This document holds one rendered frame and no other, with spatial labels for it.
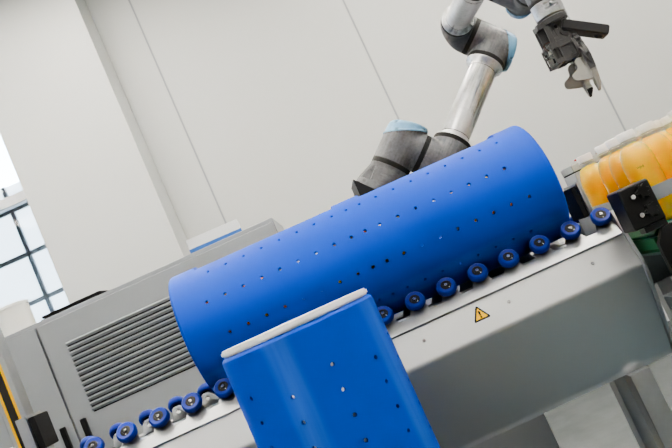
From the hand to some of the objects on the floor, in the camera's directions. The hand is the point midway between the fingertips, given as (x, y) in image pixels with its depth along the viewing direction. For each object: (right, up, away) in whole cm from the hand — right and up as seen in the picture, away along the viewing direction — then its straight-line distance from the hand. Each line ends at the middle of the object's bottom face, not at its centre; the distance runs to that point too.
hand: (595, 87), depth 198 cm
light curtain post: (-102, -184, +6) cm, 210 cm away
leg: (+28, -121, -27) cm, 127 cm away
